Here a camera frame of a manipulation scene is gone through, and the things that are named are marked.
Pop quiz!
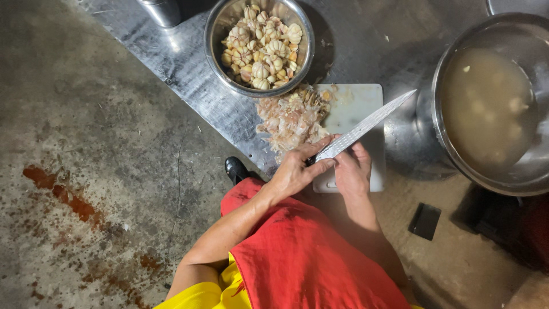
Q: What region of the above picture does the person's right hand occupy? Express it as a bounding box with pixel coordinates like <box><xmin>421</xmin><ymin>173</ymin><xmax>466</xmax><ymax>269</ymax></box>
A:
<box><xmin>334</xmin><ymin>142</ymin><xmax>373</xmax><ymax>199</ymax></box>

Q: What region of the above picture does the steel canister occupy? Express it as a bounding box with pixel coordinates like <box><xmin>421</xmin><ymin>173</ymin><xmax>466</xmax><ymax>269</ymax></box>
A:
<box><xmin>136</xmin><ymin>0</ymin><xmax>183</xmax><ymax>28</ymax></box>

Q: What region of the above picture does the person's left hand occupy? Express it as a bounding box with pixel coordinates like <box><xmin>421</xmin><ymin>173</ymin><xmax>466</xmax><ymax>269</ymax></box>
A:
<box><xmin>268</xmin><ymin>134</ymin><xmax>341</xmax><ymax>203</ymax></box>

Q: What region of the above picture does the small steel bowl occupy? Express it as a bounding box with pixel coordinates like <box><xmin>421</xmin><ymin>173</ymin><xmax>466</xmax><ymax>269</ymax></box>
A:
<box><xmin>204</xmin><ymin>0</ymin><xmax>316</xmax><ymax>98</ymax></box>

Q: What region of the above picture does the dark red container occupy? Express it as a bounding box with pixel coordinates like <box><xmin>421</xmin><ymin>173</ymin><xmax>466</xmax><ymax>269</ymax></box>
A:
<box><xmin>465</xmin><ymin>189</ymin><xmax>549</xmax><ymax>275</ymax></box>

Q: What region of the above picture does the black square tile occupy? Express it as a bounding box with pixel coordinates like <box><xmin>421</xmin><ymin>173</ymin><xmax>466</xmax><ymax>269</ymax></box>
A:
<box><xmin>407</xmin><ymin>203</ymin><xmax>442</xmax><ymax>241</ymax></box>

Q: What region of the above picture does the red apron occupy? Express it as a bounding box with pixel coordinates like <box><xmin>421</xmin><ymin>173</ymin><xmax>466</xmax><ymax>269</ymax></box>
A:
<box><xmin>220</xmin><ymin>178</ymin><xmax>412</xmax><ymax>309</ymax></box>

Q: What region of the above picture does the black shoe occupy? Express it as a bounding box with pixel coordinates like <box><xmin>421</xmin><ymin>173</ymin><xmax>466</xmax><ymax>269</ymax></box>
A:
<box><xmin>225</xmin><ymin>156</ymin><xmax>262</xmax><ymax>186</ymax></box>

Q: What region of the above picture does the large steel kitchen knife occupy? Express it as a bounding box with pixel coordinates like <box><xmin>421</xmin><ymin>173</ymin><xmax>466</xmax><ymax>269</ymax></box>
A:
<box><xmin>305</xmin><ymin>89</ymin><xmax>417</xmax><ymax>167</ymax></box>

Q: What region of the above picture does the large steel basin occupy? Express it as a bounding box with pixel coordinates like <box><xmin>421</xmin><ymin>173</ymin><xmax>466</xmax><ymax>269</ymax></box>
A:
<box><xmin>431</xmin><ymin>12</ymin><xmax>549</xmax><ymax>197</ymax></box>

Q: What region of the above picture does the pile of garlic peels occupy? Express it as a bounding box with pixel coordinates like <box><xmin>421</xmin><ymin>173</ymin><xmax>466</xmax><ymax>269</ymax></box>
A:
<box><xmin>256</xmin><ymin>84</ymin><xmax>337</xmax><ymax>164</ymax></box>

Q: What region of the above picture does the white plastic cutting board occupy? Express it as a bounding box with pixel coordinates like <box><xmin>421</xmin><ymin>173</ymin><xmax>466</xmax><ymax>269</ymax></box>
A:
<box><xmin>312</xmin><ymin>84</ymin><xmax>387</xmax><ymax>194</ymax></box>

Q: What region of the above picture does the heap of garlic bulbs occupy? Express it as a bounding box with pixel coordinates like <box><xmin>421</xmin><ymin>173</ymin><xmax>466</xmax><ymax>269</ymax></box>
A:
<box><xmin>221</xmin><ymin>4</ymin><xmax>304</xmax><ymax>91</ymax></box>

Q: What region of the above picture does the cloudy water with garlic cloves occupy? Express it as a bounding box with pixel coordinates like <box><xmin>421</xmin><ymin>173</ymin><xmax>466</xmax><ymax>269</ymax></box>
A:
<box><xmin>441</xmin><ymin>47</ymin><xmax>539</xmax><ymax>172</ymax></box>

